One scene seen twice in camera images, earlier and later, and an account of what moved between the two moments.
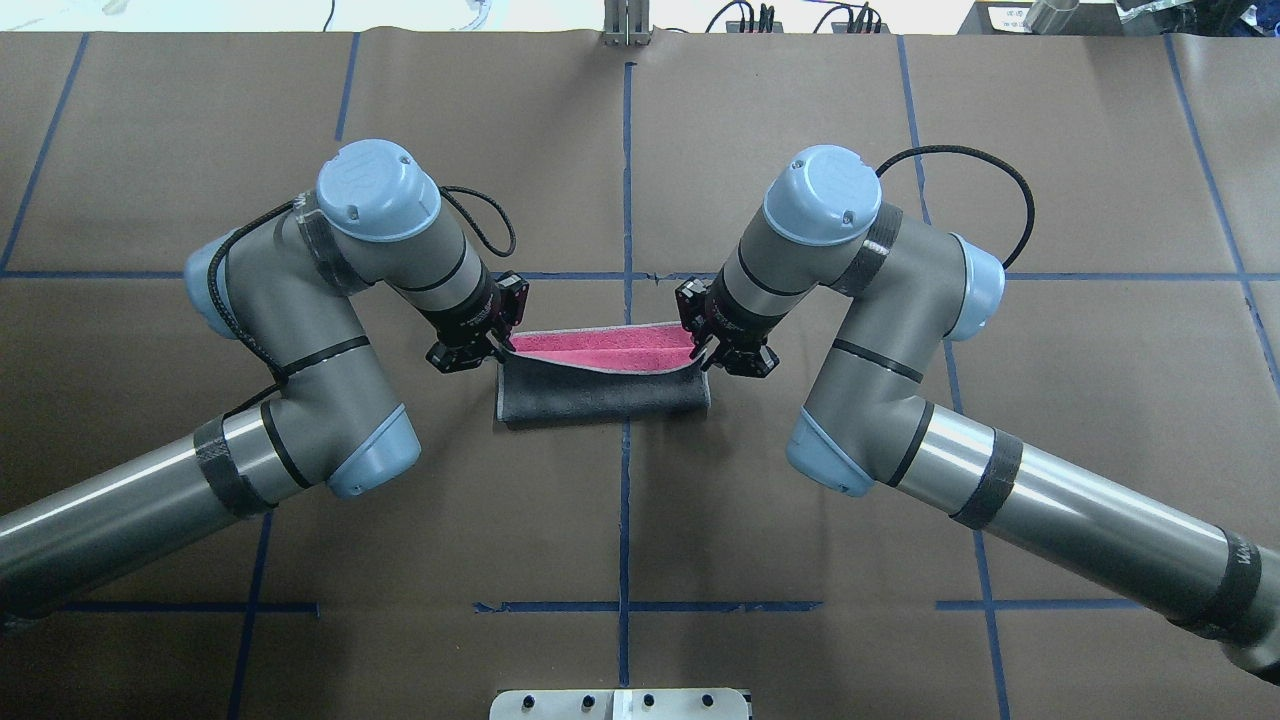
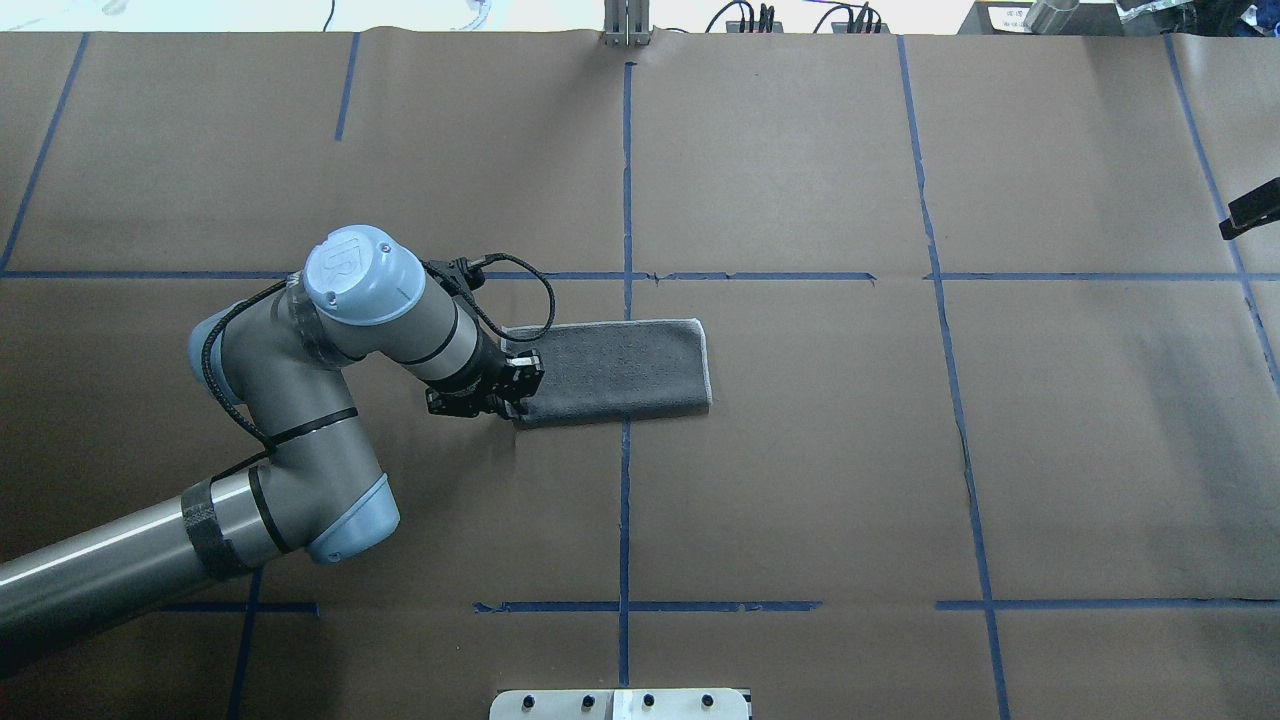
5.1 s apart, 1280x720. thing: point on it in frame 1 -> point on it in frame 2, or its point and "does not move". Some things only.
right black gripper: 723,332 -> 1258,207
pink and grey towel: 601,373 does not move
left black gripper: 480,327 -> 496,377
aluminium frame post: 626,23 does not move
